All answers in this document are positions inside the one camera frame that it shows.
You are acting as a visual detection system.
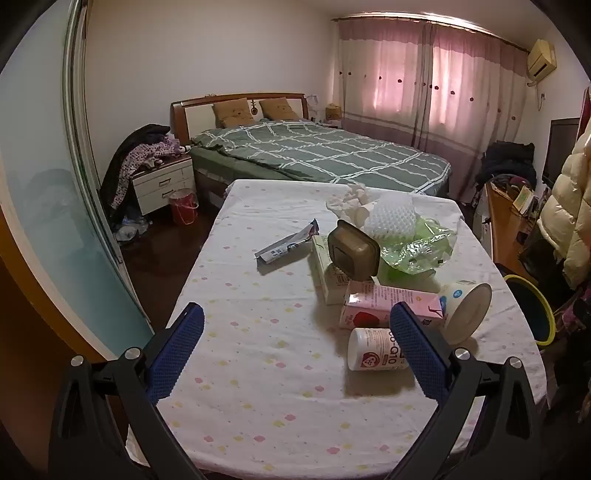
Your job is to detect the pink drink carton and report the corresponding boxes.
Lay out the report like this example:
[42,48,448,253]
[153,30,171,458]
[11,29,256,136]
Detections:
[339,279,445,329]

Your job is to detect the white nightstand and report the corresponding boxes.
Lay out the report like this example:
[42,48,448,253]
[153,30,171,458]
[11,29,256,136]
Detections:
[131,154,197,215]

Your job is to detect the black television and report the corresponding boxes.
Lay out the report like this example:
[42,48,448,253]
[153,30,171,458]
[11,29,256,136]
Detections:
[542,117,580,185]

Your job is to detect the patterned clothes pile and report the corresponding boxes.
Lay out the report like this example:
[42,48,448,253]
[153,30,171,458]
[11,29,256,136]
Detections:
[111,136,188,208]

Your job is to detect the dark clothes heap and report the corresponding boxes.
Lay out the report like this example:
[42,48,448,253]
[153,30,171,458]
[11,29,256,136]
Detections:
[475,141,536,188]

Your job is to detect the green and white carton box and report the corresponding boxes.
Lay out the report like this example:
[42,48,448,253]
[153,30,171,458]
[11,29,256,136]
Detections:
[310,234,356,306]

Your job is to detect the green plastic bag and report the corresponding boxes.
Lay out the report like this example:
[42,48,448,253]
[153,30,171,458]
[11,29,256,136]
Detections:
[379,216,459,275]

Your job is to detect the red bucket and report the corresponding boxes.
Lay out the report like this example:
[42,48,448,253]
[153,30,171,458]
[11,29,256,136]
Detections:
[168,187,200,226]

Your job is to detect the brown plastic box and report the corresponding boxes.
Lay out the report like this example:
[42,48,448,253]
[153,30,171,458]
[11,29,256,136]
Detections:
[327,219,382,281]

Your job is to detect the frosted glass sliding door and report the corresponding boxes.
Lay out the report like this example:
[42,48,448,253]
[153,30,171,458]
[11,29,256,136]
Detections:
[0,0,155,365]

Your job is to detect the wooden desk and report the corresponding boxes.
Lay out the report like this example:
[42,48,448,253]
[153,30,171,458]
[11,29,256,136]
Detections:
[485,180,539,282]

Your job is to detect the pile of clothes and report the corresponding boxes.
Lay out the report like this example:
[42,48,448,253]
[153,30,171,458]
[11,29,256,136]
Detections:
[99,124,171,213]

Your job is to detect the white round jar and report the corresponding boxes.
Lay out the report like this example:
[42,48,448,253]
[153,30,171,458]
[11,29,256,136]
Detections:
[436,279,493,346]

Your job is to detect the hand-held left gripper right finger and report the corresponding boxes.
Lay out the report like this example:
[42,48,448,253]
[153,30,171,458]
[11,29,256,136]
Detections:
[389,302,543,480]

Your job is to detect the tan pillow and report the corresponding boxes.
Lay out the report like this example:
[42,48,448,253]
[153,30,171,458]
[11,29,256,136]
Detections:
[259,98,298,121]
[212,98,256,127]

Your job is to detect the green plaid quilt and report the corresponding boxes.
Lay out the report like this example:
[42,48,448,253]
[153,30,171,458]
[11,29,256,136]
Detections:
[189,119,452,195]

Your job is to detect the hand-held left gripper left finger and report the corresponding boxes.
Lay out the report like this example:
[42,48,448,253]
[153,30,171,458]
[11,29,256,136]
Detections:
[48,302,206,480]

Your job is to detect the floral white tablecloth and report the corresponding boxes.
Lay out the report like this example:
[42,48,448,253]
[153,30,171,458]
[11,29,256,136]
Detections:
[122,179,548,480]

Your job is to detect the yellow-rimmed trash bin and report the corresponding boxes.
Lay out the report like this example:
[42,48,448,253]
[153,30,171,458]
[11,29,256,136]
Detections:
[502,274,555,346]

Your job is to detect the plastic bags on floor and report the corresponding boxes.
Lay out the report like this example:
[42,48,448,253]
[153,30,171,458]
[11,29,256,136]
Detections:
[113,215,151,243]

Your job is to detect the wooden bed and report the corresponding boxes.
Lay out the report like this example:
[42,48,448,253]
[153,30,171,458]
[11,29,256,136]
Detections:
[170,92,452,204]

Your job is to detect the white tissue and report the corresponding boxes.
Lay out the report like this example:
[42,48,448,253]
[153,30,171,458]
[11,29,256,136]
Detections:
[326,182,380,222]

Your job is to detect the pink curtain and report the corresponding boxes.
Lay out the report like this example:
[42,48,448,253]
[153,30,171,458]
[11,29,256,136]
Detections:
[332,18,529,204]

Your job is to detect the beige air conditioner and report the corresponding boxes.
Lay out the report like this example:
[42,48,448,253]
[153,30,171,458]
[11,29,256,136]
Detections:
[526,39,557,86]

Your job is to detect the white bottle with red label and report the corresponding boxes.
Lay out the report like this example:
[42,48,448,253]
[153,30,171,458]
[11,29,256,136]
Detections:
[347,327,409,373]

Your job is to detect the green book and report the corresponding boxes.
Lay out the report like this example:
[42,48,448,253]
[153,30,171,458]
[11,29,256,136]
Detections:
[512,187,536,215]

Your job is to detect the cream puffer jacket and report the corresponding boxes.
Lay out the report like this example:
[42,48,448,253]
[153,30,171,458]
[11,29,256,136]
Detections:
[536,124,591,289]

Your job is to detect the toothpaste tube box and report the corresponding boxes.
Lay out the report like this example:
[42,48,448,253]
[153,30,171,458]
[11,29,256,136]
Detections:
[253,219,320,265]

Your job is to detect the white foam fruit net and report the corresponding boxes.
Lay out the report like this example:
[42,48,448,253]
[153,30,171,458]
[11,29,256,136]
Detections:
[362,194,419,240]

